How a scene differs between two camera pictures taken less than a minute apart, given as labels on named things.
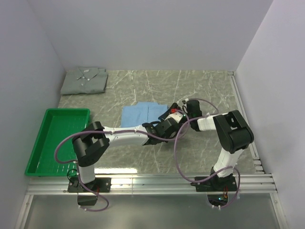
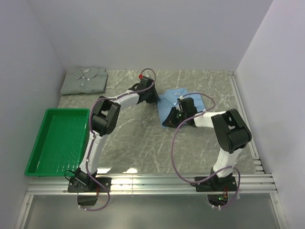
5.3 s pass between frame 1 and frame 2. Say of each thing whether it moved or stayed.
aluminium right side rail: stayed
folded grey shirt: stayed
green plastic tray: stayed
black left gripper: moved
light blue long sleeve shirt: moved
